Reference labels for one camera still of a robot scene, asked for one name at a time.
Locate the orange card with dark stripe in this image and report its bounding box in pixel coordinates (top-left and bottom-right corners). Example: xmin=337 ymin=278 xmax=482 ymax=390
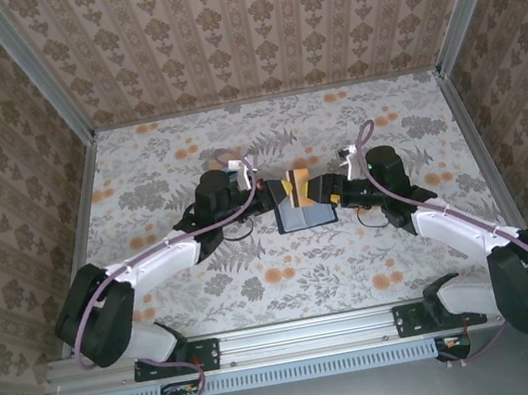
xmin=288 ymin=165 xmax=318 ymax=209

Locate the dark blue card holder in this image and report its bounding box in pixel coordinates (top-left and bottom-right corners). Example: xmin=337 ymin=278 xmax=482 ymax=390
xmin=273 ymin=197 xmax=342 ymax=236

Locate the floral print tablecloth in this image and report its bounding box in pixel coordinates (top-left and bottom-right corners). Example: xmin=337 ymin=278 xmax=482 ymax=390
xmin=50 ymin=57 xmax=528 ymax=360

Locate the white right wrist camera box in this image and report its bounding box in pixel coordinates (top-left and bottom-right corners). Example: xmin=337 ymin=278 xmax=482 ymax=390
xmin=336 ymin=142 xmax=366 ymax=183

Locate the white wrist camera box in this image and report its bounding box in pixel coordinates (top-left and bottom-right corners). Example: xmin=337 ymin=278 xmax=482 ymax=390
xmin=336 ymin=142 xmax=366 ymax=183
xmin=225 ymin=155 xmax=258 ymax=193

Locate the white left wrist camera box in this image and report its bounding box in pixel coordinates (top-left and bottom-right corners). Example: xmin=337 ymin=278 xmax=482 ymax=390
xmin=225 ymin=155 xmax=258 ymax=193

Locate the aluminium table side rail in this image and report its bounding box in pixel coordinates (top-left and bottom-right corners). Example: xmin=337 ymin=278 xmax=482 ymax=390
xmin=432 ymin=57 xmax=528 ymax=276
xmin=24 ymin=131 xmax=134 ymax=364

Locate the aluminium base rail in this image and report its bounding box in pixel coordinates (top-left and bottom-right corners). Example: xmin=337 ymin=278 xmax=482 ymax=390
xmin=40 ymin=286 xmax=492 ymax=395

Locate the slotted grey cable duct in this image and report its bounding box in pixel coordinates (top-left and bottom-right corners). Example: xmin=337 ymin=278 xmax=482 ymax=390
xmin=86 ymin=336 xmax=442 ymax=395

